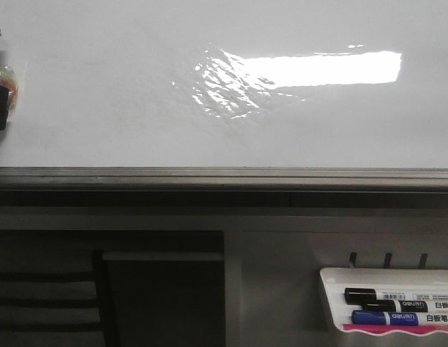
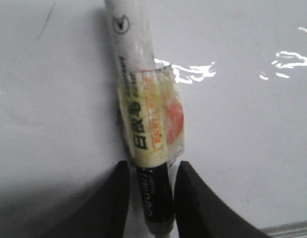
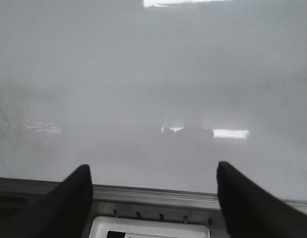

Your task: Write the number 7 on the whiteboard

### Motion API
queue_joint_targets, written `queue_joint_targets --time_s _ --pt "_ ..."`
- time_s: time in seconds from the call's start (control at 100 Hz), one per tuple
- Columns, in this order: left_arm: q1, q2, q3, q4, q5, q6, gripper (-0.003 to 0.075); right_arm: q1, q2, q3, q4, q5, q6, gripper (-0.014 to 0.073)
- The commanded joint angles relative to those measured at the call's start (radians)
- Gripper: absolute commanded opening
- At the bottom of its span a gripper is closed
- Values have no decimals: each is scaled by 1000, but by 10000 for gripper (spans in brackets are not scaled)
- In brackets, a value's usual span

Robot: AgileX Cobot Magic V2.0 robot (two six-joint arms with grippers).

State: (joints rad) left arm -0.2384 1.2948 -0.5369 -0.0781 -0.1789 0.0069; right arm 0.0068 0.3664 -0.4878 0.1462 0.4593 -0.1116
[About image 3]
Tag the black cap whiteboard marker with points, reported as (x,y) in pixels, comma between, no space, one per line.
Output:
(116,234)

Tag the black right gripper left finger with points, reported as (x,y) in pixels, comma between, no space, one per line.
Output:
(61,213)

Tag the grey aluminium whiteboard frame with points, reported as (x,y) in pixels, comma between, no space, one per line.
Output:
(120,194)

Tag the white plastic marker tray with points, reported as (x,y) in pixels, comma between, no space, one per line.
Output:
(102,224)

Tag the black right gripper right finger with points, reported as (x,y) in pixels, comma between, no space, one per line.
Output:
(251,212)

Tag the white whiteboard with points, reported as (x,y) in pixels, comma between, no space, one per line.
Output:
(155,93)

